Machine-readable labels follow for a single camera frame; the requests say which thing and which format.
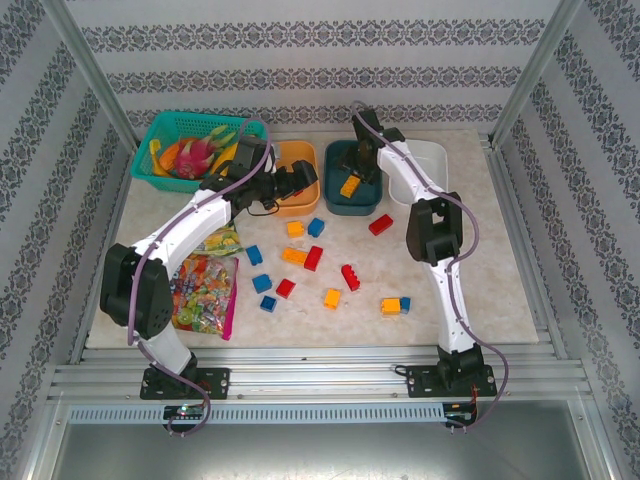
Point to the long red lego brick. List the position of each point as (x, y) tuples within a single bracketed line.
[(351, 278)]

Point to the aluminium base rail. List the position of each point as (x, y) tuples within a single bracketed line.
[(320, 372)]

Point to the aluminium side rail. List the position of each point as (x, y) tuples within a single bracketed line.
[(527, 250), (116, 205)]

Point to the aluminium frame post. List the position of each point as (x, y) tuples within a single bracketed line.
[(540, 65), (85, 65)]

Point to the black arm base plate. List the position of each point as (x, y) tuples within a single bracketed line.
[(215, 382), (420, 382)]

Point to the orange plastic bin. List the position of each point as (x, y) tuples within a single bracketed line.
[(300, 205)]

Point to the blue lego brick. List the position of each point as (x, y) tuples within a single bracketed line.
[(316, 227), (261, 284), (268, 304), (254, 256), (405, 304)]

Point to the colourful fruit candy bag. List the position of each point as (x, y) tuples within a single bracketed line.
[(205, 295)]

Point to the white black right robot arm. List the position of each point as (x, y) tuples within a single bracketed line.
[(450, 300)]

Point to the pink toy dragon fruit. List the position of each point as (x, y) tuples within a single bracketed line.
[(192, 159)]

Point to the long yellow lego brick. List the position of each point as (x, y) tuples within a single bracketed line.
[(294, 256), (350, 187)]

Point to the yellow toy banana bunch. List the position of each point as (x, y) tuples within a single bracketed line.
[(225, 154)]

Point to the small yellow toy banana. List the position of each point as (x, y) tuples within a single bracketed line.
[(156, 162)]

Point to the green candy bag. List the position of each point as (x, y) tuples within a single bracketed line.
[(225, 242)]

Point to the white plastic bin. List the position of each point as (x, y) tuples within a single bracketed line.
[(430, 160)]

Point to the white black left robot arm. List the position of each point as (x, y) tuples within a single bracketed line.
[(200, 215)]

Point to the dark teal plastic bin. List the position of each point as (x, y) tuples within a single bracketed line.
[(332, 195)]

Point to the teal plastic basket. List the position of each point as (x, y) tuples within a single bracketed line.
[(195, 122)]

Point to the small controller circuit board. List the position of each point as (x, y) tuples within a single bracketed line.
[(461, 415), (185, 411)]

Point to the orange toy fruit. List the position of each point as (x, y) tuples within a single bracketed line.
[(170, 152)]

